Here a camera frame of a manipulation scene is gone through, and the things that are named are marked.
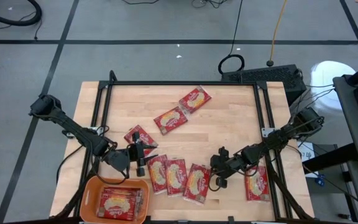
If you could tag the white paper sheet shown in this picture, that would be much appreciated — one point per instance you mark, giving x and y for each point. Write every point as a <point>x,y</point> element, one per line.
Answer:
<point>306,155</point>

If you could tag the grey equipment cart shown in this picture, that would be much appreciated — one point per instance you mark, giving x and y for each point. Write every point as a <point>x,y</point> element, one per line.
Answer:
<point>356,130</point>

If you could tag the black cart beam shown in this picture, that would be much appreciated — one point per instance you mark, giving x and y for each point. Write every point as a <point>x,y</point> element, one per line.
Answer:
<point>328,157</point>

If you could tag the white round stool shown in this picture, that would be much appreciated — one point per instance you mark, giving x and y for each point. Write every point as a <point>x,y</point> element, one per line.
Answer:
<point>331,74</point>

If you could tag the black metal table frame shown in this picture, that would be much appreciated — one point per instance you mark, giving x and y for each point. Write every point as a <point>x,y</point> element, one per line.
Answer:
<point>179,83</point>

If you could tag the orange plastic basket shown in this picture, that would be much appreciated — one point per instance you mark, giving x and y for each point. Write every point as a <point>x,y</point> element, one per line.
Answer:
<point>89,199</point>

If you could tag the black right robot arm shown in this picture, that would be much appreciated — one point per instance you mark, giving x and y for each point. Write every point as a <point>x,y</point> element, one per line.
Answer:
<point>275,140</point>

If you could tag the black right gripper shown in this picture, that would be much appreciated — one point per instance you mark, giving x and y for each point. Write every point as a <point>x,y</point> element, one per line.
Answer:
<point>227,165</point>

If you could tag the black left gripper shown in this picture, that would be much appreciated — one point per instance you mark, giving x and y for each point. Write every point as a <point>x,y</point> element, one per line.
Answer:
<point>137,154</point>

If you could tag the black perforated computer case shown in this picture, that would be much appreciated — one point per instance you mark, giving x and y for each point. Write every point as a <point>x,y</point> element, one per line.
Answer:
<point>259,76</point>

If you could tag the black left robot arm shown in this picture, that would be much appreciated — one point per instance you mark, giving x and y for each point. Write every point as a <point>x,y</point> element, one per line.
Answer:
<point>73,129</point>

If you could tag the small blue item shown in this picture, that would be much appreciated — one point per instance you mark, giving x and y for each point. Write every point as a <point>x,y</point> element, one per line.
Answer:
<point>321,181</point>

